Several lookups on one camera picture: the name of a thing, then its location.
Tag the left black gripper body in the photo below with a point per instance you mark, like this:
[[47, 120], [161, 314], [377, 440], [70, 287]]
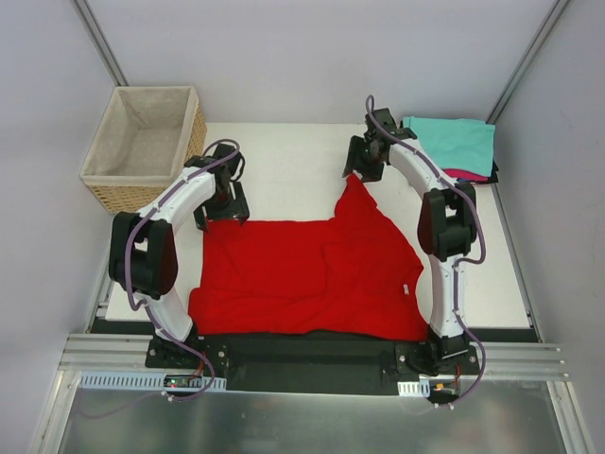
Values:
[[225, 208]]

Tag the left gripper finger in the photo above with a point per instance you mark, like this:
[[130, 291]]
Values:
[[241, 211], [200, 218]]

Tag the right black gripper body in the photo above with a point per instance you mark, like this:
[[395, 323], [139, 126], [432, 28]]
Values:
[[361, 158]]

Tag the pink t shirt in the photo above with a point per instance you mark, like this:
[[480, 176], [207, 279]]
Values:
[[465, 176]]

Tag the teal t shirt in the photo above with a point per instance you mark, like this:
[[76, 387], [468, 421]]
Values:
[[459, 144]]

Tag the wicker basket with cloth liner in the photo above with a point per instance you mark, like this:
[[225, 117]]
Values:
[[144, 138]]

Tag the red t shirt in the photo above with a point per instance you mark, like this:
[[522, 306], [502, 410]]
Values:
[[353, 273]]

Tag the black t shirt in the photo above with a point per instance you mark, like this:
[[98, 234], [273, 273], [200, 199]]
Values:
[[492, 178]]

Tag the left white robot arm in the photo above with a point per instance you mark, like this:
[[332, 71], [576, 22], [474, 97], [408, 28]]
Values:
[[143, 257]]

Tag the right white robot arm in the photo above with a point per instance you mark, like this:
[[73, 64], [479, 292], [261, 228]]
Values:
[[446, 230]]

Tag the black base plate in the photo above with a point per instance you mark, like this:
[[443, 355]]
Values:
[[322, 363]]

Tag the left aluminium frame post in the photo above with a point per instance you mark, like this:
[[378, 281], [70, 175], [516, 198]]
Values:
[[100, 42]]

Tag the aluminium frame post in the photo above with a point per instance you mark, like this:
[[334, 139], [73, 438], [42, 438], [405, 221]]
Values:
[[530, 55], [100, 42]]

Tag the right aluminium frame post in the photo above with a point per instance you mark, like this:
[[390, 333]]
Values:
[[530, 55]]

